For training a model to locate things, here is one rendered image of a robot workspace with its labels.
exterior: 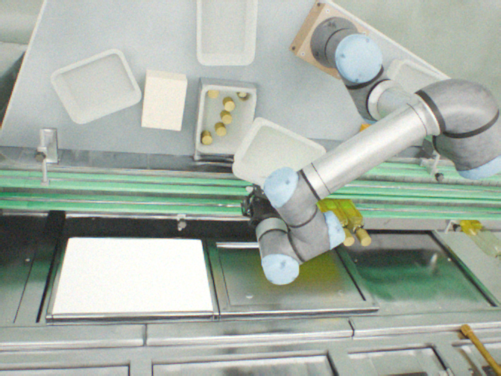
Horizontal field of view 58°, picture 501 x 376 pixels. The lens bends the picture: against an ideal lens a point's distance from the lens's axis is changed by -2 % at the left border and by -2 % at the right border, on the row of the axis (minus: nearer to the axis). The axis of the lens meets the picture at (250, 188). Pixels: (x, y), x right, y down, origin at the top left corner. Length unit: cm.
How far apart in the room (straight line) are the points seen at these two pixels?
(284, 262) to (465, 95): 48
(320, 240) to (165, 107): 69
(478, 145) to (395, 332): 62
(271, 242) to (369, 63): 55
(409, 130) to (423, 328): 68
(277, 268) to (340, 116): 82
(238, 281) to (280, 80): 66
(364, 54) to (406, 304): 76
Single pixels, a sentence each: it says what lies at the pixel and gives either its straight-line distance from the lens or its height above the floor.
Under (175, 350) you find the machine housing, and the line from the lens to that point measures 118.
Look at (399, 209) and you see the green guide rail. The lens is 176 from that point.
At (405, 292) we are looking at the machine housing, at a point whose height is 121.
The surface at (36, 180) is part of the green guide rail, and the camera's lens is 145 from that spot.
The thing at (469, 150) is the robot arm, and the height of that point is 147.
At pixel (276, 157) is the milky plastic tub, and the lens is 130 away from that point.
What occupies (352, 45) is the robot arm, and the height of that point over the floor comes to 105.
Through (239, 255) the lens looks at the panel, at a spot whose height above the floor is 107.
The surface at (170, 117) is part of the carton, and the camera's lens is 145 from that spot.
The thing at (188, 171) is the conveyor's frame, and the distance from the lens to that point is 148.
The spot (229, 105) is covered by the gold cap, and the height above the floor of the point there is 81.
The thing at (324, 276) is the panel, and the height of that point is 117.
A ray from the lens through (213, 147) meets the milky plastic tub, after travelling 151.
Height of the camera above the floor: 218
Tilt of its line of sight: 58 degrees down
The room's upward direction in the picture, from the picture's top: 159 degrees clockwise
